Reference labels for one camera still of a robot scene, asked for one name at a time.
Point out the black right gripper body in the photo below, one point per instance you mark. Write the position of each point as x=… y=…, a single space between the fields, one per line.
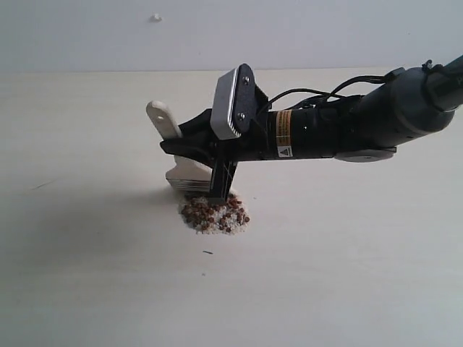
x=256 y=144

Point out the pile of beans and rice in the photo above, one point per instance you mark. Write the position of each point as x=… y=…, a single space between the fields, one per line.
x=204 y=217

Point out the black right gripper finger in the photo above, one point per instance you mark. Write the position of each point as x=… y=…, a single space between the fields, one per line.
x=193 y=139

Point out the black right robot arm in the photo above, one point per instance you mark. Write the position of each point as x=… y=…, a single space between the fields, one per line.
x=406 y=104

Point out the wooden paint brush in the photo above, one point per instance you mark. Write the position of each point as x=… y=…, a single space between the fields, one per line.
x=187 y=175

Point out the white wall anchor plug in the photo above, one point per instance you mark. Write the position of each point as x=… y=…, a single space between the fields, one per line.
x=155 y=18

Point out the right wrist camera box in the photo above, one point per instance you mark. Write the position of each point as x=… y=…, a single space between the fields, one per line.
x=236 y=103

